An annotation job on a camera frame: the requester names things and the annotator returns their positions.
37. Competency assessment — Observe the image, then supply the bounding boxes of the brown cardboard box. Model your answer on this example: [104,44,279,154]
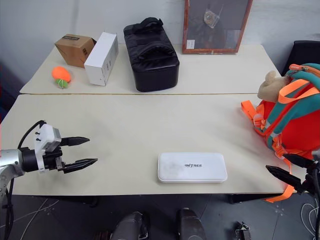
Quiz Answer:
[54,33,97,69]

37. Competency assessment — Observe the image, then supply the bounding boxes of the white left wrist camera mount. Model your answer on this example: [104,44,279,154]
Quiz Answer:
[33,123,62,174]

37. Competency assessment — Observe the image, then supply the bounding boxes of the white floor cable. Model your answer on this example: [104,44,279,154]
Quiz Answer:
[300,202,320,240]

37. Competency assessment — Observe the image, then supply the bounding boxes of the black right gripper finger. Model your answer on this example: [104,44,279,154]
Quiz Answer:
[265,164,306,195]
[282,153,315,168]

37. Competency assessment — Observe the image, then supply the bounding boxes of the small black floor device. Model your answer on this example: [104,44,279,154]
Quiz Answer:
[234,220,251,240]

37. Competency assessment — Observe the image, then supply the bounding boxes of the beige plush toy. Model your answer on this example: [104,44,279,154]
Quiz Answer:
[257,70,293,103]

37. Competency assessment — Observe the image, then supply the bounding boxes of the black chair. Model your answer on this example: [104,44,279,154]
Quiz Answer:
[281,40,320,77]

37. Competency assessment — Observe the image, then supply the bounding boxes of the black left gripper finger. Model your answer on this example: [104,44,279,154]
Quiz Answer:
[60,136,91,148]
[61,157,99,175]

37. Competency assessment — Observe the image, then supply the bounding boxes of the black padded bag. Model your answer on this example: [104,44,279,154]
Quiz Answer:
[123,16,181,93]

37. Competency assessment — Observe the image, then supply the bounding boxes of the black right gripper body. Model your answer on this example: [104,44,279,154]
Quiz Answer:
[301,161,320,197]

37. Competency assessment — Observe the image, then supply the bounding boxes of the orange and teal backpack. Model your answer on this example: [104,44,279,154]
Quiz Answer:
[240,62,320,203]

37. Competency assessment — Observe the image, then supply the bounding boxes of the orange plush carrot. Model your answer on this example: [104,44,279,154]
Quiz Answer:
[51,65,74,89]

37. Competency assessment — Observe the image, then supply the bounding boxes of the dark rounded robot foot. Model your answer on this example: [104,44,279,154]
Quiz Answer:
[175,207,207,240]
[109,211,150,240]

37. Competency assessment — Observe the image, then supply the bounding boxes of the white case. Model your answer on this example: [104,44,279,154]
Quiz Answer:
[157,151,228,184]

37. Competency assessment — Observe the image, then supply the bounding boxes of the wooden framed display case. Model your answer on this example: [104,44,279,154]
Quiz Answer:
[181,0,254,55]

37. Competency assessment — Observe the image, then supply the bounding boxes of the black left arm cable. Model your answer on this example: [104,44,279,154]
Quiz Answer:
[17,120,47,151]

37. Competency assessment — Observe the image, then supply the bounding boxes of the white cardboard box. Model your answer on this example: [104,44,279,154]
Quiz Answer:
[83,31,119,87]

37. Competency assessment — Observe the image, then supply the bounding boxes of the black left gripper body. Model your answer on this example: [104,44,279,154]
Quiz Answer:
[42,146,66,172]

